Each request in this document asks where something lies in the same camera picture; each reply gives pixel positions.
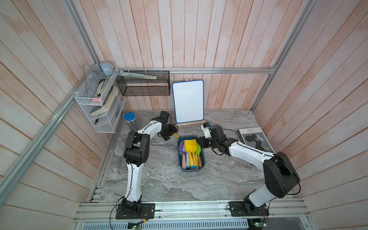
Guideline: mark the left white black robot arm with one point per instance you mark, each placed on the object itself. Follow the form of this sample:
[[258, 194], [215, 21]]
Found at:
[[136, 153]]

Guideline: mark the yellow shovel blue tip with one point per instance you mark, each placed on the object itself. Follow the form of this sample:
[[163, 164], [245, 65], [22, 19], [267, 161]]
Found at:
[[194, 148]]

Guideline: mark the book in wire shelf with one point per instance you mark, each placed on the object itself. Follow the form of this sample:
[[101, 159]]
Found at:
[[97, 110]]

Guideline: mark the dark teal storage box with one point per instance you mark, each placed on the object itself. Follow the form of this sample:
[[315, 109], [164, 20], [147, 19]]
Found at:
[[183, 138]]

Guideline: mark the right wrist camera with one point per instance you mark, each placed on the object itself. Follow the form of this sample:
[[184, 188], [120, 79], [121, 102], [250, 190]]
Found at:
[[205, 128]]

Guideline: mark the black cover book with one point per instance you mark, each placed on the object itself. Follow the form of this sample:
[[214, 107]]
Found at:
[[254, 137]]

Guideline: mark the white wire shelf rack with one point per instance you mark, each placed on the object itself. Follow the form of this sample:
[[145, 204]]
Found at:
[[96, 84]]

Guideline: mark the light blue small shovel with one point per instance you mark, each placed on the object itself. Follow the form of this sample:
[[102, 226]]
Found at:
[[187, 161]]

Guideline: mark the yellow shovel wooden handle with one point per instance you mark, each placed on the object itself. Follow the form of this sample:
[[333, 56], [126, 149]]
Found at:
[[200, 165]]

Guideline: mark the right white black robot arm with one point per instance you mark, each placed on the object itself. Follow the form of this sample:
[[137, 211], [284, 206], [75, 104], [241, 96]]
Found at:
[[279, 173]]

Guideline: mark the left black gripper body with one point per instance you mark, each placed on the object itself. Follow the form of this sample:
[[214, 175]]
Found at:
[[168, 131]]

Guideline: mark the purple shovel pink handle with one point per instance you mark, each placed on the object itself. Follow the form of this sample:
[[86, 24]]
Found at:
[[182, 152]]

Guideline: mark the green trowel yellow handle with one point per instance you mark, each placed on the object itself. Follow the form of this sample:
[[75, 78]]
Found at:
[[198, 150]]

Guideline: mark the green ruler on basket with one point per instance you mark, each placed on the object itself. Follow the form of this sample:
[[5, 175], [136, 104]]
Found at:
[[136, 75]]

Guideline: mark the grey round object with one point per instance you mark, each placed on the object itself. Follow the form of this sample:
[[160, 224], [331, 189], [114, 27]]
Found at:
[[107, 68]]

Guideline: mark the white board blue frame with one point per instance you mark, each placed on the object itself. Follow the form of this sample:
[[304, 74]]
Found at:
[[188, 97]]

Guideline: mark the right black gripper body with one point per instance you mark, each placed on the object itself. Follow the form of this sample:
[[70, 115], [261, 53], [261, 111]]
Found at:
[[209, 143]]

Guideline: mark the black mesh wall basket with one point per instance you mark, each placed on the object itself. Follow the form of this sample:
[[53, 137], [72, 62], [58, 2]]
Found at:
[[143, 87]]

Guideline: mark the small wooden easel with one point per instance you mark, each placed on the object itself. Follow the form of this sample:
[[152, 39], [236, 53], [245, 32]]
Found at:
[[180, 125]]

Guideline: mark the blue lid pencil tube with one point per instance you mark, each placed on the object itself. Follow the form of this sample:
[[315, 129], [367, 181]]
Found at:
[[130, 119]]

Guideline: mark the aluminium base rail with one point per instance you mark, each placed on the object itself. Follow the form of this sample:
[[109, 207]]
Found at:
[[176, 210]]

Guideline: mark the yellow shovel orange handle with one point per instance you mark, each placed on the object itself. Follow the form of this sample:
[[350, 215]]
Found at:
[[188, 148]]

